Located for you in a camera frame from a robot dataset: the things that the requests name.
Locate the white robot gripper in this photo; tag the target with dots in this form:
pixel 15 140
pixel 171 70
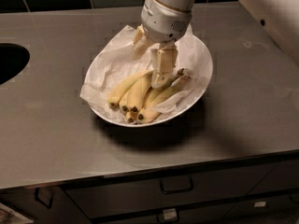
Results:
pixel 163 23

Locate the large yellow top banana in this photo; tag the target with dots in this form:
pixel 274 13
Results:
pixel 138 91

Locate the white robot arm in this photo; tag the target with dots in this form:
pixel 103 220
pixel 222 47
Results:
pixel 279 18

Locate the white oval bowl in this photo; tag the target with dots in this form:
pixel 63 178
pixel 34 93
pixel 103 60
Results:
pixel 204 69

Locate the yellow-green middle banana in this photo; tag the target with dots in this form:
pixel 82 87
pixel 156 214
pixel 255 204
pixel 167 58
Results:
pixel 154 92

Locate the yellow-green banana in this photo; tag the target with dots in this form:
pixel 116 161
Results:
pixel 154 92
pixel 148 113

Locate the short hidden yellow banana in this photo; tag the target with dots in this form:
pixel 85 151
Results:
pixel 123 103

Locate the yellow-green right banana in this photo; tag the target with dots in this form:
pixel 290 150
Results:
pixel 148 113

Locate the yellow leftmost banana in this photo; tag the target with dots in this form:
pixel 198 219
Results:
pixel 124 86

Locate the white crumpled paper liner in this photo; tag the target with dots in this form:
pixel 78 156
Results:
pixel 112 62

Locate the dark sink opening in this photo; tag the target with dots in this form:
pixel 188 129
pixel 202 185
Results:
pixel 13 59

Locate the dark drawer front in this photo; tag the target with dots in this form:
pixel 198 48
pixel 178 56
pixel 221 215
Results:
pixel 143 195

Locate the lower drawer with label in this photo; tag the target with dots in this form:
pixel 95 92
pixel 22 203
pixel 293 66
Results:
pixel 195 215

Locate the right cabinet drawer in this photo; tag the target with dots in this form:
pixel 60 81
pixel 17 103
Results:
pixel 284 176

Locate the black drawer handle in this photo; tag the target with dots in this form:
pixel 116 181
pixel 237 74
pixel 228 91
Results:
pixel 176 184

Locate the black left cabinet handle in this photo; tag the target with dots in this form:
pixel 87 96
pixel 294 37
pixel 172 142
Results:
pixel 44 197

